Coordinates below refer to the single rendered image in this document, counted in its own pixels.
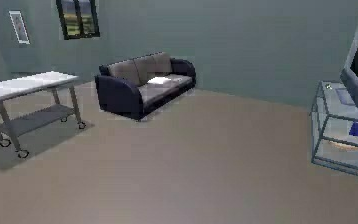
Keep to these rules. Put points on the small blue box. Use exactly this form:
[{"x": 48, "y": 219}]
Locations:
[{"x": 356, "y": 128}]

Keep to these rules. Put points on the dark blue grey sofa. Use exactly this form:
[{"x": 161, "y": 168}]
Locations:
[{"x": 120, "y": 95}]

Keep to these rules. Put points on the white wheeled metal table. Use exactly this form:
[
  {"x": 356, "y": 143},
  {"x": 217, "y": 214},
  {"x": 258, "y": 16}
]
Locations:
[{"x": 27, "y": 83}]

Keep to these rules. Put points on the glass television stand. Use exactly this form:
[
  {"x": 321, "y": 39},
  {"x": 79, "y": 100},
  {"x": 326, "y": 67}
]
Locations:
[{"x": 333, "y": 133}]

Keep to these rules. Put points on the black framed window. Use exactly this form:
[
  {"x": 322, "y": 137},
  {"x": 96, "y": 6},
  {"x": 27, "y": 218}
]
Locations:
[{"x": 77, "y": 18}]

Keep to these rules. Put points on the white framed wall picture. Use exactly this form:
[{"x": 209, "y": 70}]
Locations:
[{"x": 19, "y": 26}]

